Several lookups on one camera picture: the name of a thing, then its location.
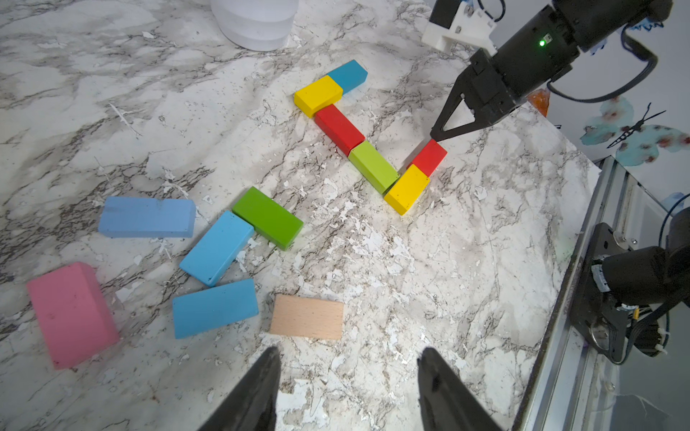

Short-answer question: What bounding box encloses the natural wood block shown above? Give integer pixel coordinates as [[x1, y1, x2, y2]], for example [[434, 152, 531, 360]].
[[269, 295, 344, 339]]

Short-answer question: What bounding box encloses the dark green block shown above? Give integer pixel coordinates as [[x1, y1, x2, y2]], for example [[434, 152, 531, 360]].
[[232, 187, 304, 251]]

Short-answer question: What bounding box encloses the blue block lower left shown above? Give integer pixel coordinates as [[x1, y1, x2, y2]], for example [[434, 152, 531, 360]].
[[172, 278, 259, 339]]

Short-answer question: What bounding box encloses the light blue block middle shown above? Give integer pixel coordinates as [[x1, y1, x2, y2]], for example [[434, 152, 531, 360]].
[[180, 211, 254, 287]]

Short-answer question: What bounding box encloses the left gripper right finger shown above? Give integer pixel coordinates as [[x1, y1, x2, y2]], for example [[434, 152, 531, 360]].
[[417, 347, 501, 431]]

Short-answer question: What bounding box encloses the teal block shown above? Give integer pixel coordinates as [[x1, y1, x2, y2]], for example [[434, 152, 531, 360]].
[[327, 60, 368, 94]]

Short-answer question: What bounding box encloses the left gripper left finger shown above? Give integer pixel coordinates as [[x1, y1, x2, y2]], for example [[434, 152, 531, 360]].
[[199, 347, 280, 431]]

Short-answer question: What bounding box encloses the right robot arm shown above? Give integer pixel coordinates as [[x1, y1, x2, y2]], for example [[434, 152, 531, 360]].
[[422, 1, 689, 365]]

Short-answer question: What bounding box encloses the yellow block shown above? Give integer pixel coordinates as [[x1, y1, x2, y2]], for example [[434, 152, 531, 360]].
[[384, 164, 429, 216], [294, 75, 343, 118]]

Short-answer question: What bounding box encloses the potted flower plant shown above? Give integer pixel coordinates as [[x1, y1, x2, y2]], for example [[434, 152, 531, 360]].
[[210, 0, 299, 51]]

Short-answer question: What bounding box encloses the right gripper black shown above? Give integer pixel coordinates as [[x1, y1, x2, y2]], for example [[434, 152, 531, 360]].
[[431, 1, 673, 142]]

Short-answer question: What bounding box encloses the light blue block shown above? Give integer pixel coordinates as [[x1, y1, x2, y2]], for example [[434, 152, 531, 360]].
[[180, 211, 254, 287], [98, 197, 196, 238]]

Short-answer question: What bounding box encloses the light blue block upper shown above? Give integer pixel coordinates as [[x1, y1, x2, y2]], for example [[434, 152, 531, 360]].
[[98, 197, 196, 238]]

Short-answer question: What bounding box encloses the red block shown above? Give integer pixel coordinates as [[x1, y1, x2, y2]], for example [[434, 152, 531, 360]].
[[314, 104, 366, 156], [411, 139, 447, 177]]

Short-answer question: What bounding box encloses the pink block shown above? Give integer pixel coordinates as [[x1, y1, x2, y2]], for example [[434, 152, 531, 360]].
[[27, 262, 120, 370]]

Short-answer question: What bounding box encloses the lime green block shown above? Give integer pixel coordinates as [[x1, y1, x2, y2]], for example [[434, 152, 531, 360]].
[[349, 140, 399, 195]]

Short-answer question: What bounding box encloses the aluminium front rail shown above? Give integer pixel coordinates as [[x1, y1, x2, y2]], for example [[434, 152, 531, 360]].
[[513, 157, 665, 430]]

